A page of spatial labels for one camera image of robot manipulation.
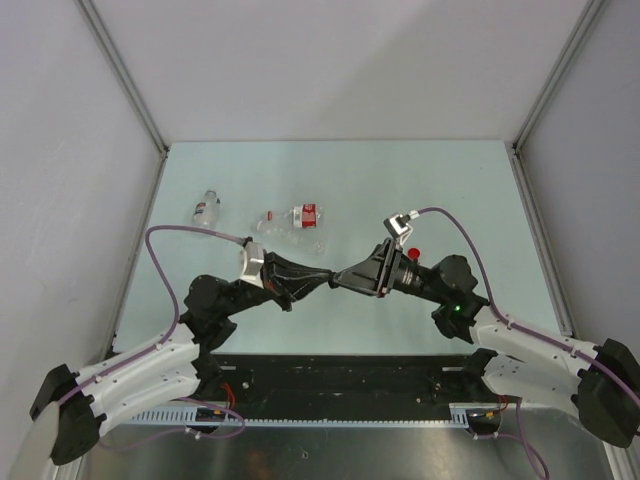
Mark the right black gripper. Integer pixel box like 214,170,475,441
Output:
330,237,446,304

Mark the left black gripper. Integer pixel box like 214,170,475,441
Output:
220,249,332,317

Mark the clear red-label bottle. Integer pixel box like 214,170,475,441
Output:
264,203,324,230

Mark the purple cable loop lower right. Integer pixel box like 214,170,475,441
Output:
479,397,551,480

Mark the grey slotted cable duct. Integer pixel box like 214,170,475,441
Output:
119,403,481,430

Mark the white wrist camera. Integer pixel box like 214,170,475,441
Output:
383,213,413,247
239,241,265,288

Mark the small clear blue-label bottle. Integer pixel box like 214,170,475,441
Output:
192,190,221,230

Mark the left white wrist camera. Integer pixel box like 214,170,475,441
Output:
239,241,265,288

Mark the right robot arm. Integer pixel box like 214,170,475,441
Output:
329,239,639,448

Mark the purple cable loop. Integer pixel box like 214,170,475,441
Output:
479,397,551,480
97,397,247,451

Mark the red bottle cap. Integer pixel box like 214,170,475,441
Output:
407,247,421,260

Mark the large clear unlabeled bottle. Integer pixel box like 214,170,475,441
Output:
254,217,326,255

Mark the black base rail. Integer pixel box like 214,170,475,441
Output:
192,354,501,423

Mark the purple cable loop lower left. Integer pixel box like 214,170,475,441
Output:
97,397,247,451

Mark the right aluminium frame post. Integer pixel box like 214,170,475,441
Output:
511,0,610,154

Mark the left aluminium frame post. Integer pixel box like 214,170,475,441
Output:
74,0,169,158

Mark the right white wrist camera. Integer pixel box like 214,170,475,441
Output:
383,213,413,247

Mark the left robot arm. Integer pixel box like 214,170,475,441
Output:
29,248,335,466

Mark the aluminium frame post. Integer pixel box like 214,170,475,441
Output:
511,0,610,154
74,0,169,158

